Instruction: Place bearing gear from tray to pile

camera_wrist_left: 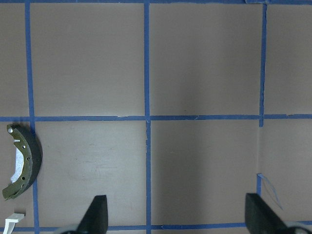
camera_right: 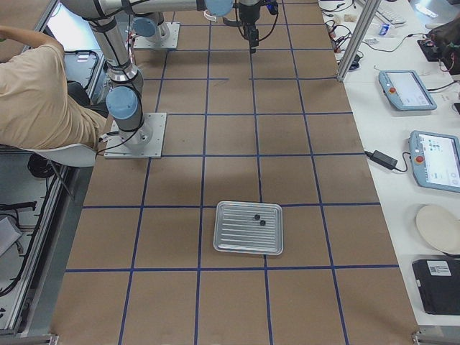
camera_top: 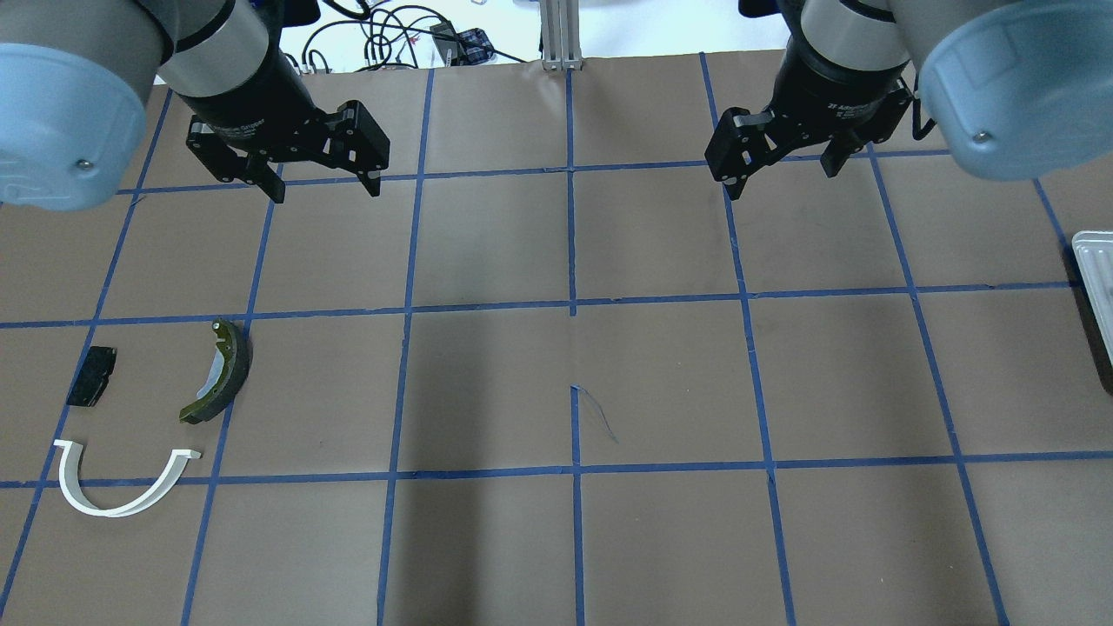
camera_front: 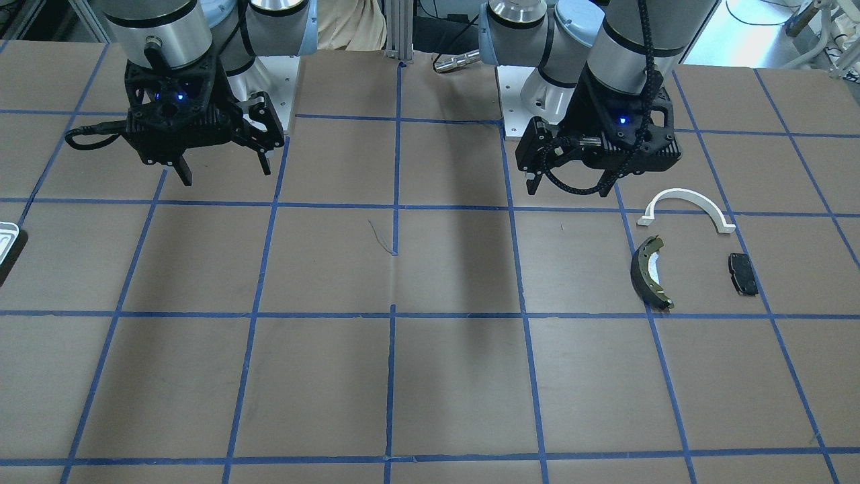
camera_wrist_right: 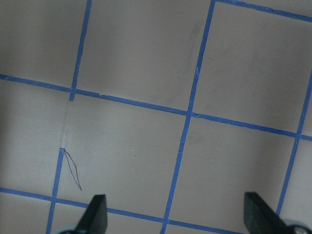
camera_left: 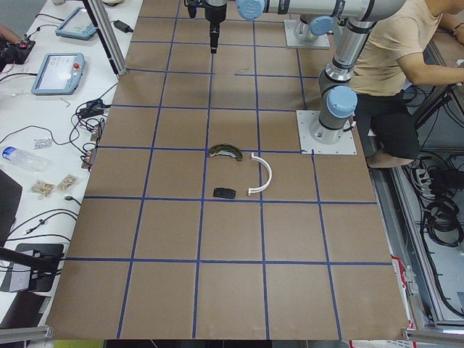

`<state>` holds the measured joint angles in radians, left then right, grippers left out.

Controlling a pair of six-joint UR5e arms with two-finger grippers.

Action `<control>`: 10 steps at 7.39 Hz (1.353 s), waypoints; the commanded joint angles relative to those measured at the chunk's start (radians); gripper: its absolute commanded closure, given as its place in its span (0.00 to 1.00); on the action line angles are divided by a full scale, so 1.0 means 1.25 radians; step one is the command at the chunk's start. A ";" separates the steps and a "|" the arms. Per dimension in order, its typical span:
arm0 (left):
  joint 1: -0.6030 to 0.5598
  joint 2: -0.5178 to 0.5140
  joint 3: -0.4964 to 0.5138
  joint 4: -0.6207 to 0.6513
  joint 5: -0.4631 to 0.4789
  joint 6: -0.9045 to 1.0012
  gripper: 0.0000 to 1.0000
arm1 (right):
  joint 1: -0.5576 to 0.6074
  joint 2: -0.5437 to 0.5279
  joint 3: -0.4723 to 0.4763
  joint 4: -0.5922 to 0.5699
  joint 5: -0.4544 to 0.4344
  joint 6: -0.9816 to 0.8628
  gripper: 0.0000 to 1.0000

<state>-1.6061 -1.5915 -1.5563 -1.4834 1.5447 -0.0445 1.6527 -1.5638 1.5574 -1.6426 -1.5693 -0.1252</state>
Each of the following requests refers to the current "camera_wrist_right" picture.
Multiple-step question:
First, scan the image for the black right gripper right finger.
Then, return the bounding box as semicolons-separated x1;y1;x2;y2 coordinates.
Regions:
244;192;295;234

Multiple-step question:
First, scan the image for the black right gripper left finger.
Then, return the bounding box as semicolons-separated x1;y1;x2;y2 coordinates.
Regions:
74;195;108;234

